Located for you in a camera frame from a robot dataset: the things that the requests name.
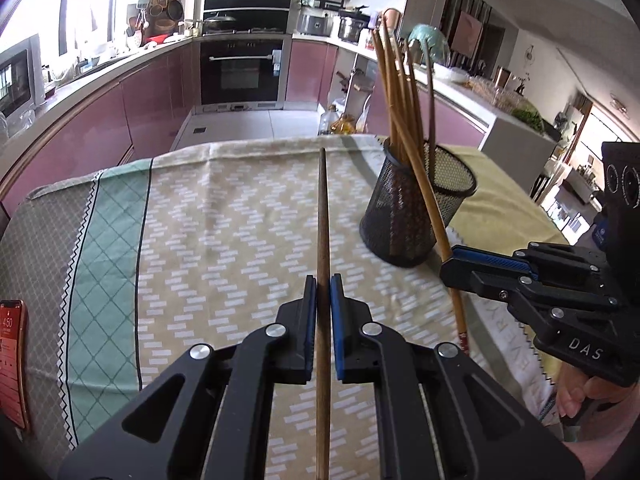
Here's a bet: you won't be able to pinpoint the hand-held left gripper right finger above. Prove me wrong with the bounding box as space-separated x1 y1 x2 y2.
329 274 586 480

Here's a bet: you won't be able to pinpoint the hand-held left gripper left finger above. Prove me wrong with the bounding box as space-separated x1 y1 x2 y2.
57 275 318 480

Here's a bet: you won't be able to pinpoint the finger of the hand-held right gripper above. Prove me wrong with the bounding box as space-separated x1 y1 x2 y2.
450 242 609 282
440 258 621 335

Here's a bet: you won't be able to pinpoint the wooden chopstick red patterned end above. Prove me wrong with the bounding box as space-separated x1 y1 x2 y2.
316 147 332 480
371 27 473 353

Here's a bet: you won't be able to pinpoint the black mesh utensil holder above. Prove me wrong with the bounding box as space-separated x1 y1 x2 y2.
359 136 478 268

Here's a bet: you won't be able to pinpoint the group of wooden chopsticks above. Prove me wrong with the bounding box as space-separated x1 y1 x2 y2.
374 30 439 261

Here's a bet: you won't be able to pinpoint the person's right hand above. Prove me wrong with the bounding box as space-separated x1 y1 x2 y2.
556 365 640 478

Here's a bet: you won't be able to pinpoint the yellow table cover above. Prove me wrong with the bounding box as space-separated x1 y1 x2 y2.
440 144 571 248

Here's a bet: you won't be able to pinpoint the white counter cabinet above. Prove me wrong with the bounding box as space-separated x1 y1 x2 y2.
479 105 559 197

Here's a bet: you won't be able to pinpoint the patterned beige green tablecloth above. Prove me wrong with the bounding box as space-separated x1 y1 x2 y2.
0 134 558 480

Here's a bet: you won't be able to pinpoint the green leafy vegetables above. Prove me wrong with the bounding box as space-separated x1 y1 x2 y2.
510 105 546 132

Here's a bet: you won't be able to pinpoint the clear plastic bottle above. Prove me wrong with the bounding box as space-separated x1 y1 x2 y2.
319 106 342 136

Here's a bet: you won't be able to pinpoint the teal glass bowl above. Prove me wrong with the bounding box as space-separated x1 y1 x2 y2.
407 25 451 67

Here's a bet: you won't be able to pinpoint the pink lower kitchen cabinets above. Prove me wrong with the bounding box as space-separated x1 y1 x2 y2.
285 40 488 152
0 40 202 216

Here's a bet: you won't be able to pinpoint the built-in black oven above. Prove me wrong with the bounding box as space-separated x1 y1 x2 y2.
200 35 293 112

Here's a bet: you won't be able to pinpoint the stainless steel pot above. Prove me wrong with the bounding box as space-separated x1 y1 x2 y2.
338 7 371 44

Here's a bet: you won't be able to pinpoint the rose gold smartphone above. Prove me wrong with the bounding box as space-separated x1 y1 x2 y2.
0 299 30 431

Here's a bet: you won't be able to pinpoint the black range hood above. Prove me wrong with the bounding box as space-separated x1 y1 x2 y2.
203 0 293 15

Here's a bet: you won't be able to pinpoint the clear plastic bag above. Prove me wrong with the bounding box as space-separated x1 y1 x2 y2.
0 107 37 141

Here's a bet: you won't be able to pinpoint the silver microwave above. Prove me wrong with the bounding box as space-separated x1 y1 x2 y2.
0 34 47 117

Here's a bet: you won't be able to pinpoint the kitchen window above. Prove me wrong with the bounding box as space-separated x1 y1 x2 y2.
0 0 142 63

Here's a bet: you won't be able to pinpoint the pink wall picture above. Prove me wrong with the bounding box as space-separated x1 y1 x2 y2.
452 10 486 67

